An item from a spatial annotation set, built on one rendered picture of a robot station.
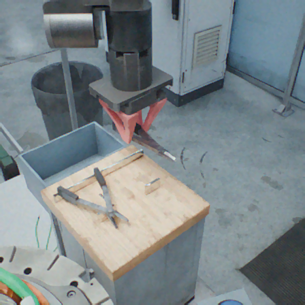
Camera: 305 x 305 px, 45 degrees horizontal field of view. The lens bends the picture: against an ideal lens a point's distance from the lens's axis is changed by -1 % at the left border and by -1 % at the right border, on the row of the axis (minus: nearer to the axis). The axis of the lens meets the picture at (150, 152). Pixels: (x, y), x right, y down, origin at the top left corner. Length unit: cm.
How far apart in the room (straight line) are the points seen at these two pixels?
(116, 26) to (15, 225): 65
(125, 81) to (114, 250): 23
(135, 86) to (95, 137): 31
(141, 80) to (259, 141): 210
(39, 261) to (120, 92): 24
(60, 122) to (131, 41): 157
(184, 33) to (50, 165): 190
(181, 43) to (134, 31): 212
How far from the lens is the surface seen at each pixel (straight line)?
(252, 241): 195
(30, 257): 51
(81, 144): 77
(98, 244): 54
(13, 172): 122
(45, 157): 74
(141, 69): 48
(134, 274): 57
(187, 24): 253
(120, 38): 46
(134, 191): 61
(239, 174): 227
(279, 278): 184
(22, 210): 102
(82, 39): 47
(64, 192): 58
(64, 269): 49
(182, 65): 264
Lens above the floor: 150
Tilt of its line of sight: 39 degrees down
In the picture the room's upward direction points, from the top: straight up
